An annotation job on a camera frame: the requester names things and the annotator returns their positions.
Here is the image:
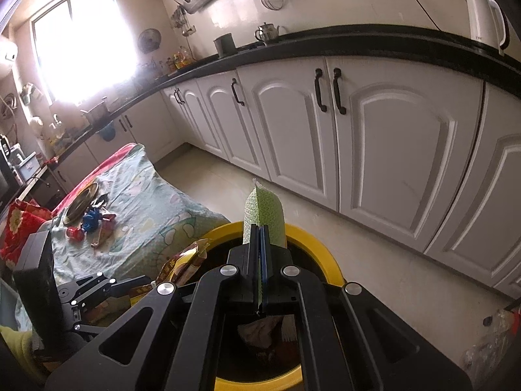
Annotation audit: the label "pink blanket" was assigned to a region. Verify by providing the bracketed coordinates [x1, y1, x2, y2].
[51, 142, 139, 216]

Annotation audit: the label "kitchen window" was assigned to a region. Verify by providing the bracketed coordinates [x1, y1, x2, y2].
[32, 0, 137, 104]

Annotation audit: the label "cooking pot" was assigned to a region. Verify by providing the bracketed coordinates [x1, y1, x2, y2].
[79, 97, 110, 127]

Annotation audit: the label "white kitchen cabinets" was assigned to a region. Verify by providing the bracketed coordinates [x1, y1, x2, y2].
[53, 55, 521, 299]

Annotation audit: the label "metal plate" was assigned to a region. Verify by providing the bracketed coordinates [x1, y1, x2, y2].
[65, 179, 101, 227]

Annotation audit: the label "steel teapot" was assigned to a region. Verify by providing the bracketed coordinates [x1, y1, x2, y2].
[254, 22, 288, 45]

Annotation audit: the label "red floral blanket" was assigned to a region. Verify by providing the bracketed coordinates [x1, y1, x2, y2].
[0, 199, 53, 262]

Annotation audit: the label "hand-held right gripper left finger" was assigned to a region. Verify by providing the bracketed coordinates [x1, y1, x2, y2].
[44, 224, 262, 391]

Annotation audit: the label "white electric kettle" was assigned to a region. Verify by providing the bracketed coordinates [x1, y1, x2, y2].
[465, 0, 510, 56]

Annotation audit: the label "white storage box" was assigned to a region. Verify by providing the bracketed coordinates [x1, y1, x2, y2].
[17, 152, 40, 181]

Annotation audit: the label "yellow brown snack wrapper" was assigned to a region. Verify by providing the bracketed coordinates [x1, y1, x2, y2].
[129, 238, 210, 308]

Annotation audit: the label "white water heater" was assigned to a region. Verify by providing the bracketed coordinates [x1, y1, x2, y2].
[0, 35, 19, 70]

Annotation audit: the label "black kitchen countertop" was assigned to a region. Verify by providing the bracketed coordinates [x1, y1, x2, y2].
[41, 24, 521, 164]

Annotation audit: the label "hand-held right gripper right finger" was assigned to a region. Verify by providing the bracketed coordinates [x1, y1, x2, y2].
[261, 224, 473, 391]

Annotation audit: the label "red tan snack wrapper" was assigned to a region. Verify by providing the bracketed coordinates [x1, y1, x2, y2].
[90, 212, 117, 249]

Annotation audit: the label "group of condiment bottles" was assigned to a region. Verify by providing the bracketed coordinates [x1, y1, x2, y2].
[159, 47, 196, 72]

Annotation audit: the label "blue wrapper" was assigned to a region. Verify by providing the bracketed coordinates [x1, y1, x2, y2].
[81, 208, 102, 231]

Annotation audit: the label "coiled grey hose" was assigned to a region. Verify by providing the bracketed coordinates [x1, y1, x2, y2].
[0, 94, 17, 121]

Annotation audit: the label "clear plastic bag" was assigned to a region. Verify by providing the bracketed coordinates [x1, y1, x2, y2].
[460, 307, 521, 384]

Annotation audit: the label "brown paper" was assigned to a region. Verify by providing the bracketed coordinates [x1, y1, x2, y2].
[238, 318, 286, 349]

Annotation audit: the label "small wall fan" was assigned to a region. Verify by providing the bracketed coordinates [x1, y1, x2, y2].
[137, 28, 162, 53]

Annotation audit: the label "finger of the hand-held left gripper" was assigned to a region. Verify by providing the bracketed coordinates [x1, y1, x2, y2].
[58, 272, 154, 304]
[71, 305, 123, 337]

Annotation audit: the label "person's green trouser legs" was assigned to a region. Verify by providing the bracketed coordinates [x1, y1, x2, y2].
[0, 326, 45, 379]

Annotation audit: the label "metal mug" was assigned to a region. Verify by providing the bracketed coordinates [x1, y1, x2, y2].
[214, 33, 238, 58]

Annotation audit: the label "cartoon printed blanket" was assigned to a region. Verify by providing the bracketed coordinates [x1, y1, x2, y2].
[16, 144, 231, 330]

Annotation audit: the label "yellow rim trash bin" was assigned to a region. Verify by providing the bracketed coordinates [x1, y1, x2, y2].
[201, 221, 346, 391]

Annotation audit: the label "small hanging kitchen tools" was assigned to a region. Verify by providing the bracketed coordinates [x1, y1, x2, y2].
[171, 4, 196, 37]

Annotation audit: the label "black microwave oven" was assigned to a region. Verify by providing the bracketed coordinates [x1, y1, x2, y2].
[0, 155, 17, 208]

